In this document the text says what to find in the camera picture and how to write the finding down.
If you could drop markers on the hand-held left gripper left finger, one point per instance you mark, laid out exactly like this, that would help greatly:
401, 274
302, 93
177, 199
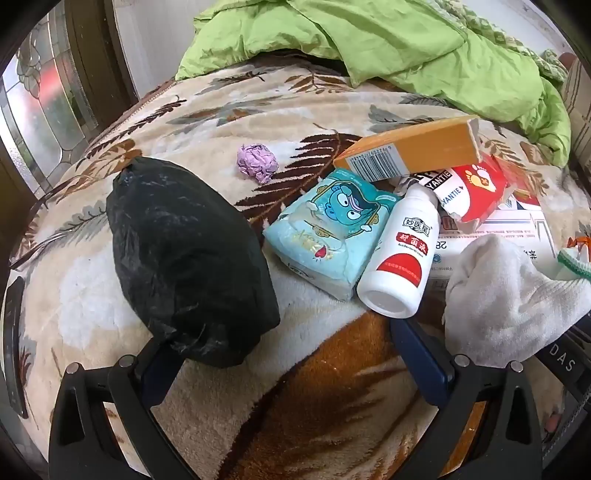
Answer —
159, 374

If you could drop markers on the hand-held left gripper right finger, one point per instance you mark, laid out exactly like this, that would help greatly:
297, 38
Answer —
420, 364

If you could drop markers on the white sock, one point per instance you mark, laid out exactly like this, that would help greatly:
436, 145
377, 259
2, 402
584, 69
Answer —
498, 300

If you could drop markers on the black plastic bag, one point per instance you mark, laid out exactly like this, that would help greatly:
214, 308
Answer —
184, 258

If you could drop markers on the white plastic bottle red label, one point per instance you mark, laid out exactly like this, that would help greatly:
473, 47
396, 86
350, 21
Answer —
401, 258

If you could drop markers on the black smartphone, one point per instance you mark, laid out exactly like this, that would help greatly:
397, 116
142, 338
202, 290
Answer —
14, 350

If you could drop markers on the large white medicine box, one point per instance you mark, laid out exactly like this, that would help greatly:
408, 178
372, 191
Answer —
508, 233

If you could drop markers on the light blue tissue pack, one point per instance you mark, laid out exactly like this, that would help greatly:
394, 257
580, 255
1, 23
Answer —
323, 235

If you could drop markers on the red and white carton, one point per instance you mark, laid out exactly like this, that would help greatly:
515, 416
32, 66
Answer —
475, 196

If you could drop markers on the orange cardboard box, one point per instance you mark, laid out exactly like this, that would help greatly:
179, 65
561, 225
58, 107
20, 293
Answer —
415, 147

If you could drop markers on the purple crumpled paper ball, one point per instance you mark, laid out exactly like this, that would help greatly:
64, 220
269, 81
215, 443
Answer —
256, 162

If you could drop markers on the striped beige cushion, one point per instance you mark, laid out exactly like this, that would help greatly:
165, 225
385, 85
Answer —
577, 92

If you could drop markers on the leaf-print blanket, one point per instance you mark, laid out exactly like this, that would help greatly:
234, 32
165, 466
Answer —
295, 106

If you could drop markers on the wooden door with patterned glass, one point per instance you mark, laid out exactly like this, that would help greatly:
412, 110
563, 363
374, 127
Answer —
37, 101

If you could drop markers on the green quilt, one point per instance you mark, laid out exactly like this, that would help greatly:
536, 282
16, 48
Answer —
392, 41

